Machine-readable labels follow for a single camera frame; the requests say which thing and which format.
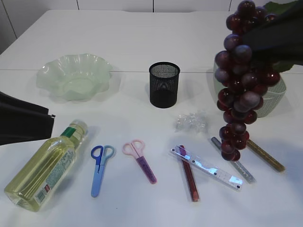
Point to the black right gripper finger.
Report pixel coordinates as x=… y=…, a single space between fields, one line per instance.
x=280 y=39

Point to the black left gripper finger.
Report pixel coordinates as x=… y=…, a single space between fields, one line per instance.
x=6 y=99
x=22 y=125

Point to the purple artificial grape bunch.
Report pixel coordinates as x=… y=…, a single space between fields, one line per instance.
x=245 y=77

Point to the yellow tea plastic bottle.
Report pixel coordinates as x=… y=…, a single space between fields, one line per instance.
x=35 y=183

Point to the clear plastic sheet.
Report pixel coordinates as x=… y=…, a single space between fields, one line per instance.
x=197 y=122

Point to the green plastic woven basket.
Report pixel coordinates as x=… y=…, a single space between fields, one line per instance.
x=270 y=100

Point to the pale green wavy plate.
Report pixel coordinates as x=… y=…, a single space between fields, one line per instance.
x=75 y=77

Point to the gold glitter pen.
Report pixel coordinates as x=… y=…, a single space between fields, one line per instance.
x=265 y=156

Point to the black mesh pen holder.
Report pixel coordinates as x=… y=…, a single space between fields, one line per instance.
x=164 y=84

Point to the silver glitter pen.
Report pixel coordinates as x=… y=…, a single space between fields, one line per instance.
x=236 y=164

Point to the clear plastic ruler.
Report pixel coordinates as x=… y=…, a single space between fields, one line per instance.
x=207 y=168

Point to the red glitter pen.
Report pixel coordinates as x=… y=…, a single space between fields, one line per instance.
x=190 y=181

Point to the blue scissors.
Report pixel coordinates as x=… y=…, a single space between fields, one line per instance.
x=101 y=154

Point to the pink scissors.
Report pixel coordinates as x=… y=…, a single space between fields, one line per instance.
x=135 y=149

